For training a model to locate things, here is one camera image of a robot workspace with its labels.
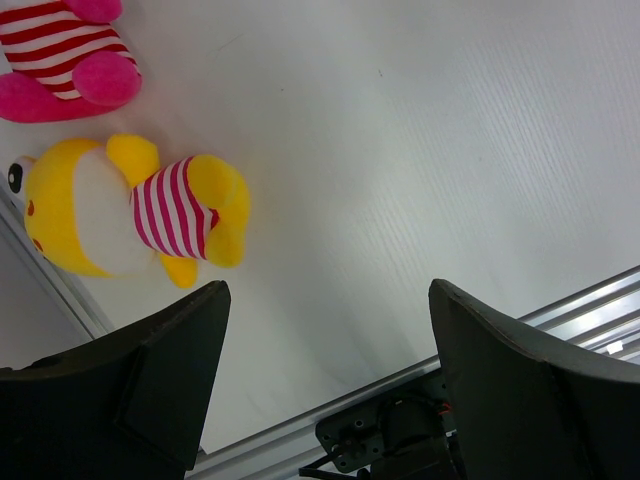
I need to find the yellow toy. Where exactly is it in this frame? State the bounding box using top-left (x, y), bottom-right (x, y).
top-left (1, 134), bottom-right (251, 288)

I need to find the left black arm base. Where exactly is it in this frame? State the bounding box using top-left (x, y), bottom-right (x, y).
top-left (298, 369), bottom-right (467, 480)

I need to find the aluminium front rail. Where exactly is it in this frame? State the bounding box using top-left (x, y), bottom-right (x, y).
top-left (193, 269), bottom-right (639, 479)

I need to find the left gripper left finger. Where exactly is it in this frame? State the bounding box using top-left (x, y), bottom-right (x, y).
top-left (1, 281), bottom-right (231, 479)

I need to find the left aluminium frame post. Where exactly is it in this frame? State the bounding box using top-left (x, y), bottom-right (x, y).
top-left (1, 186), bottom-right (116, 340)

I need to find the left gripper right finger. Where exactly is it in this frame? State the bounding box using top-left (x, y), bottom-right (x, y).
top-left (429, 279), bottom-right (639, 479)

